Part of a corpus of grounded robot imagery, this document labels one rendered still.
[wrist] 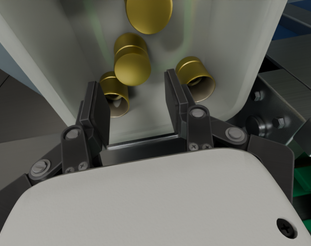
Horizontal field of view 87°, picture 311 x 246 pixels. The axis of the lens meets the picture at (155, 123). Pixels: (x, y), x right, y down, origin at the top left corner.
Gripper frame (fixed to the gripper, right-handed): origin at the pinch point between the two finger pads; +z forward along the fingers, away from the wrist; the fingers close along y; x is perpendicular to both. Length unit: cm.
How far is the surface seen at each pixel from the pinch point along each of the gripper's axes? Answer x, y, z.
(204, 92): -4.6, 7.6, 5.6
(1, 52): -5.0, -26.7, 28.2
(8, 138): -34, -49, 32
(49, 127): -34, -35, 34
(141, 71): -0.1, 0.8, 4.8
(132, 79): -0.8, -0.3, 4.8
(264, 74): -2.3, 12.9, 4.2
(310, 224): -13.5, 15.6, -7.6
